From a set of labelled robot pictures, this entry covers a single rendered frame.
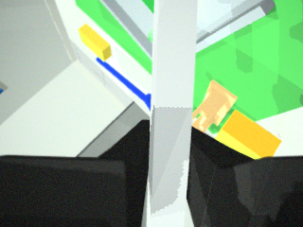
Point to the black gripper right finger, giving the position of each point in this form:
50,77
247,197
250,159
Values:
226,188

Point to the green flat mat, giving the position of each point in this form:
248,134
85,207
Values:
261,64

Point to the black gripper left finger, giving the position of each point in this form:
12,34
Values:
111,186

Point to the blue putter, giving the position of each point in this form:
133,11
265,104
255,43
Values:
146,98

